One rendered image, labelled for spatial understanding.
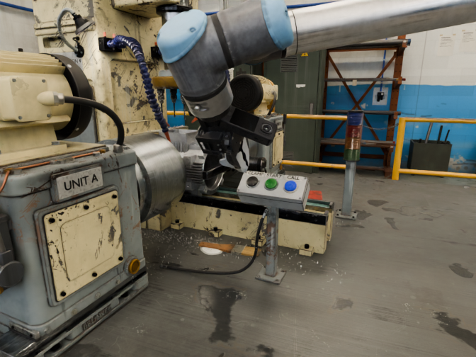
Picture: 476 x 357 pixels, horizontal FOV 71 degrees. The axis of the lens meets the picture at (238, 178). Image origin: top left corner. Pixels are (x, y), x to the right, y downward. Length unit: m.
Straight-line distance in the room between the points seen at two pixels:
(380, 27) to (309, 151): 3.57
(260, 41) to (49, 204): 0.46
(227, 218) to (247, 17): 0.74
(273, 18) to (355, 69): 5.54
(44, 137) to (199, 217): 0.63
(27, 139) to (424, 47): 5.85
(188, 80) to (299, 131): 3.72
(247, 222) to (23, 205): 0.69
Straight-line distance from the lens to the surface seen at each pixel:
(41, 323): 0.75
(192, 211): 1.22
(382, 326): 0.84
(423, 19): 0.81
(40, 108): 0.68
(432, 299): 0.98
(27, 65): 0.74
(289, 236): 1.09
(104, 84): 1.24
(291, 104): 4.27
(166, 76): 1.17
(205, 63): 0.57
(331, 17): 0.74
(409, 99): 6.13
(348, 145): 1.32
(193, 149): 1.19
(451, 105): 6.22
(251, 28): 0.57
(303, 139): 4.27
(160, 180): 0.91
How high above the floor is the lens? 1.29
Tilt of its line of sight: 15 degrees down
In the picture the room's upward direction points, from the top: straight up
